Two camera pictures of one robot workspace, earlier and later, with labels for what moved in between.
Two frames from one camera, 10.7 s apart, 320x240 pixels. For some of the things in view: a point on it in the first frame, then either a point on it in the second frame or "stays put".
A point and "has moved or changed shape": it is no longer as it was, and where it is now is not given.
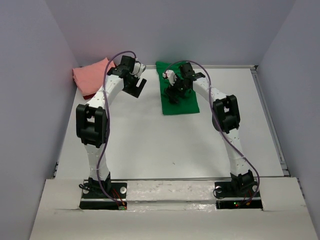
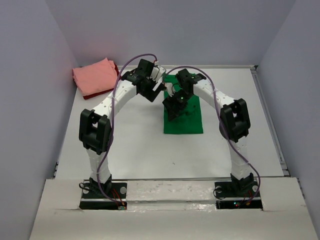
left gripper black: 135,91 to 151,95
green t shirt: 186,105 has moved or changed shape
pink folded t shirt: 90,78 stays put
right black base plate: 237,189 stays put
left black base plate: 95,190 stays put
